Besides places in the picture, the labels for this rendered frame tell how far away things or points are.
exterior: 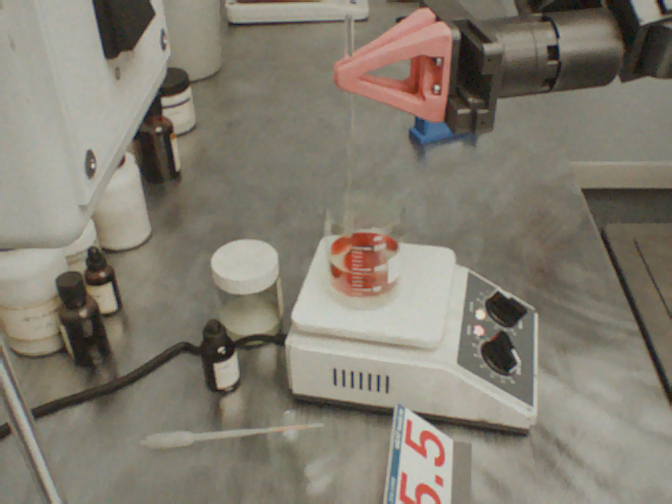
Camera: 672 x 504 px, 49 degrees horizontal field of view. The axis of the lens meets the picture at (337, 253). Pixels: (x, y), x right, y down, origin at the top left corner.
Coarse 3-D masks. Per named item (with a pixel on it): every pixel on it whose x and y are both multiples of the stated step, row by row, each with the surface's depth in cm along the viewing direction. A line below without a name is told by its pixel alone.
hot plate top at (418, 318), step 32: (320, 256) 64; (416, 256) 64; (448, 256) 64; (320, 288) 61; (416, 288) 61; (448, 288) 61; (320, 320) 58; (352, 320) 58; (384, 320) 58; (416, 320) 58
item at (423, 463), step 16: (416, 432) 56; (432, 432) 58; (416, 448) 55; (432, 448) 57; (400, 464) 53; (416, 464) 54; (432, 464) 55; (400, 480) 52; (416, 480) 53; (432, 480) 54; (400, 496) 51; (416, 496) 52; (432, 496) 53
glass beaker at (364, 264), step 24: (336, 192) 58; (360, 192) 59; (384, 192) 58; (336, 216) 59; (360, 216) 60; (384, 216) 59; (336, 240) 55; (360, 240) 54; (384, 240) 55; (336, 264) 57; (360, 264) 56; (384, 264) 56; (336, 288) 58; (360, 288) 57; (384, 288) 58
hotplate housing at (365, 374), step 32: (448, 320) 60; (288, 352) 60; (320, 352) 58; (352, 352) 58; (384, 352) 57; (416, 352) 57; (448, 352) 58; (320, 384) 60; (352, 384) 60; (384, 384) 59; (416, 384) 58; (448, 384) 57; (480, 384) 57; (448, 416) 60; (480, 416) 59; (512, 416) 58
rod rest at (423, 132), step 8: (416, 120) 98; (424, 120) 96; (416, 128) 99; (424, 128) 97; (432, 128) 99; (440, 128) 99; (448, 128) 99; (416, 136) 98; (424, 136) 97; (432, 136) 98; (440, 136) 98; (448, 136) 99
